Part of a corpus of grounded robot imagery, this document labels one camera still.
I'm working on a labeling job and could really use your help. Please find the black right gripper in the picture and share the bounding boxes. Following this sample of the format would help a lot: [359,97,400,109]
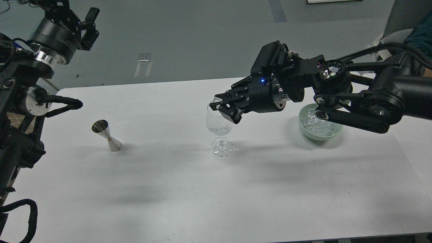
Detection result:
[209,76,288,124]

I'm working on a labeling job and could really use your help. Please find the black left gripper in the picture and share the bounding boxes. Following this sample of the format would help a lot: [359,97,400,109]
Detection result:
[28,0,100,64]

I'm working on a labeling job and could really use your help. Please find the steel double jigger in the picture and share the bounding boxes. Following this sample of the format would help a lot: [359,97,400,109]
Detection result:
[91,119,123,152]

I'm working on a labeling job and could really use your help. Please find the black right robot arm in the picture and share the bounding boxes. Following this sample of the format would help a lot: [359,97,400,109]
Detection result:
[209,40,431,134]

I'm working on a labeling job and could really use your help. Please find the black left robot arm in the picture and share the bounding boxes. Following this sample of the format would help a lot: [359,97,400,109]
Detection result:
[0,0,100,243]

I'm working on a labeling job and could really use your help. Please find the clear wine glass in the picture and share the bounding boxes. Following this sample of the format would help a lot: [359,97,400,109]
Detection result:
[206,103,234,157]

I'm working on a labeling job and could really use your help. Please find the clear ice cubes pile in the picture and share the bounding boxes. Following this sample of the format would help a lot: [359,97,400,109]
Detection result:
[300,109,339,137]

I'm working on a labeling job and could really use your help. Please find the green bowl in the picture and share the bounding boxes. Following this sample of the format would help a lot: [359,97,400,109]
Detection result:
[297,103,344,141]

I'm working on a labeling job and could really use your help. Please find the beige checked cloth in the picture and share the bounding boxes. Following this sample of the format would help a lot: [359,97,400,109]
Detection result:
[7,113,24,126]

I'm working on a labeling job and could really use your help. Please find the grey office chair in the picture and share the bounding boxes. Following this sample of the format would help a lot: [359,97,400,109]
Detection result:
[379,0,432,44]

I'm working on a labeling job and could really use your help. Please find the seated person in teal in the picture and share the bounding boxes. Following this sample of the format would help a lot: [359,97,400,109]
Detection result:
[403,12,432,61]

